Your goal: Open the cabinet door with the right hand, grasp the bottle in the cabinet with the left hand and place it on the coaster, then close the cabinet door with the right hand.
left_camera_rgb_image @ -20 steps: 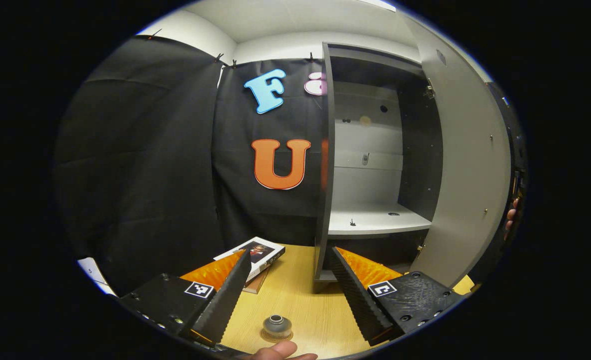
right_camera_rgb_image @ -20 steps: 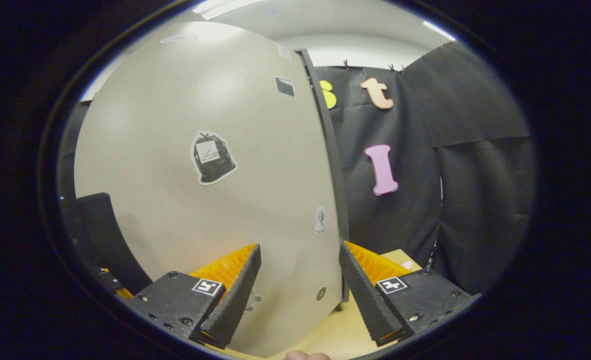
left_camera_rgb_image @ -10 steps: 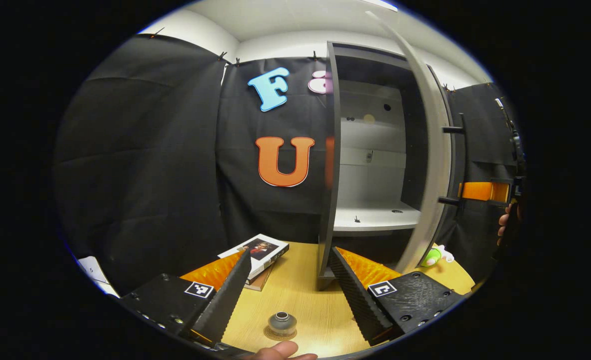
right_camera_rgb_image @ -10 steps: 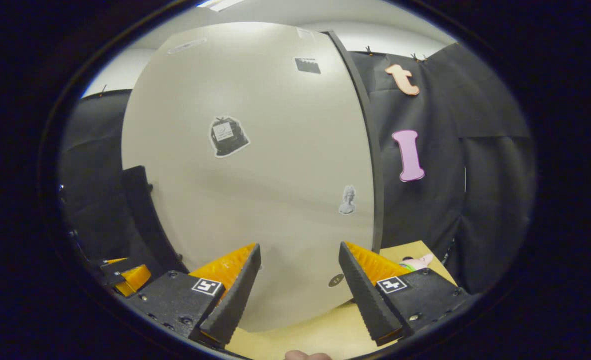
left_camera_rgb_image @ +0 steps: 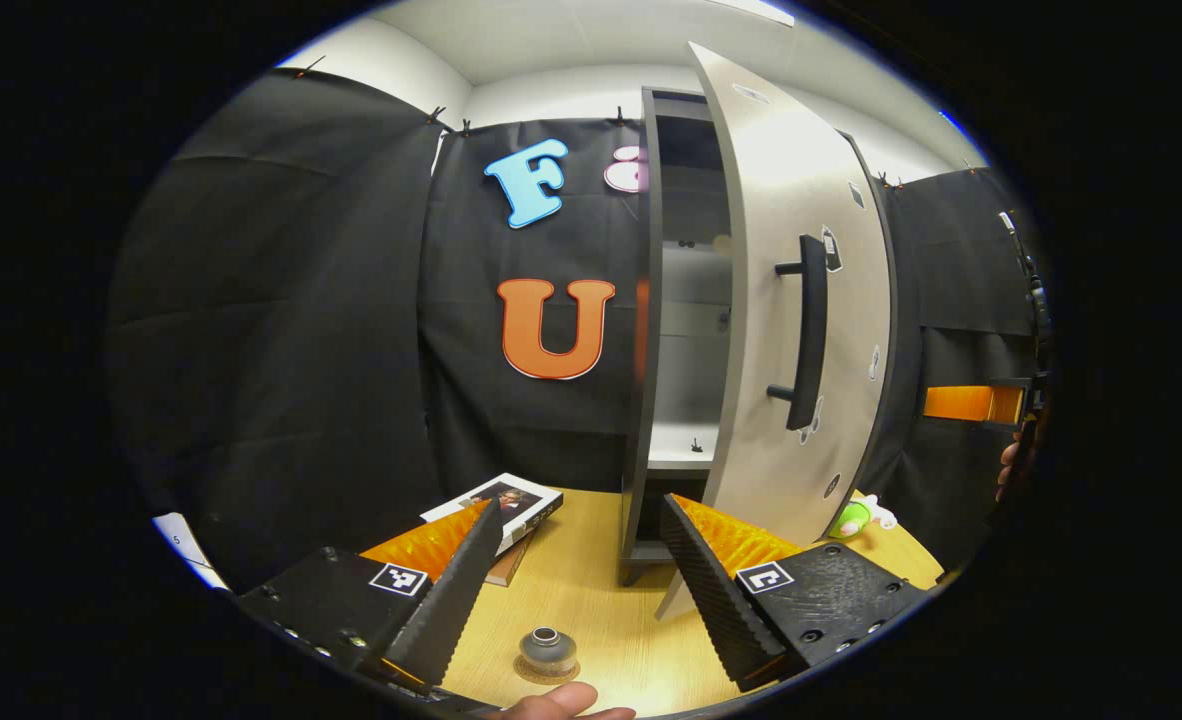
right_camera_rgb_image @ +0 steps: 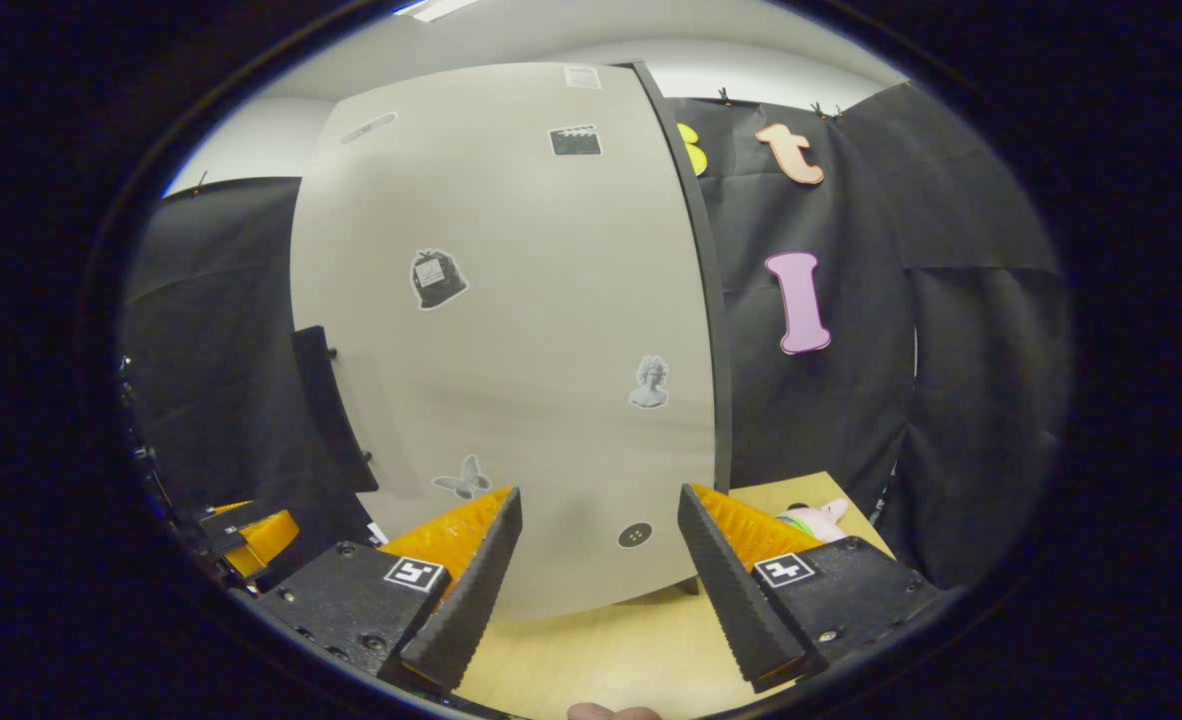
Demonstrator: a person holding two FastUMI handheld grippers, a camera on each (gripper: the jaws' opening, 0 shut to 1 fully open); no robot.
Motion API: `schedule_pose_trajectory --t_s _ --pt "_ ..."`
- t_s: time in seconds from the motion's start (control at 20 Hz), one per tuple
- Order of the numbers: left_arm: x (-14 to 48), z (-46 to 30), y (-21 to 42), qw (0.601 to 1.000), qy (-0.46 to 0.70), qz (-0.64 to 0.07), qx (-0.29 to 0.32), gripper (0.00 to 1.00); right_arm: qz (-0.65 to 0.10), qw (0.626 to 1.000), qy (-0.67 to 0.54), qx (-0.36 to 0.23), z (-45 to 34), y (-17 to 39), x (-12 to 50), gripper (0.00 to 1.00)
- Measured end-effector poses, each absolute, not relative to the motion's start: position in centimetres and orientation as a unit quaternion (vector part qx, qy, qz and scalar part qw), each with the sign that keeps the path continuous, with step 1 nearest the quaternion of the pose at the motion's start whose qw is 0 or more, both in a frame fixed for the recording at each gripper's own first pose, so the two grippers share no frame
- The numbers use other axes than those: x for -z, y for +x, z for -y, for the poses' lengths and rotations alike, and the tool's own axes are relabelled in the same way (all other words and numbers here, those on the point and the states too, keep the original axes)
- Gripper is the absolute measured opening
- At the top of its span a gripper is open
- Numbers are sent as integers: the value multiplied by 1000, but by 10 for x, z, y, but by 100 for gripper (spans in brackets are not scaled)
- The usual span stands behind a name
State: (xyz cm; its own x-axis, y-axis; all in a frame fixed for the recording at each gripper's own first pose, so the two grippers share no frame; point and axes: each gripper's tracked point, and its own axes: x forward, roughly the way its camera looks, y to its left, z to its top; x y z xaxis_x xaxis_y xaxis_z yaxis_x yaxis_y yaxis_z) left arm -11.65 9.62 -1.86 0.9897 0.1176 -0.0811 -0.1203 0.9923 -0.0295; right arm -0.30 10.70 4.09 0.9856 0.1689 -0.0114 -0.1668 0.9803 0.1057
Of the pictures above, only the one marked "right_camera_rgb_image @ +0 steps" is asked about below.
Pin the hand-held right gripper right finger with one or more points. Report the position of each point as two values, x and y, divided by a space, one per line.
731 600

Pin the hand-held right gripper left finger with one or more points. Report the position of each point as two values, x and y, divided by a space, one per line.
471 600

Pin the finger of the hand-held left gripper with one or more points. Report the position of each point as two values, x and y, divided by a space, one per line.
236 535
226 512

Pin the dark grey cabinet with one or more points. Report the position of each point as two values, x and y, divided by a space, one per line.
716 300

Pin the beige cabinet door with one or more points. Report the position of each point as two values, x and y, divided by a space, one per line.
531 300

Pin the pink and green plush toy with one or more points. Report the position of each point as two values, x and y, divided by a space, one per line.
821 518

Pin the black backdrop cloth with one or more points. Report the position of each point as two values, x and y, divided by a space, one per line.
951 400

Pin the ceiling light panel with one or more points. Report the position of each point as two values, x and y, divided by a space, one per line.
436 9

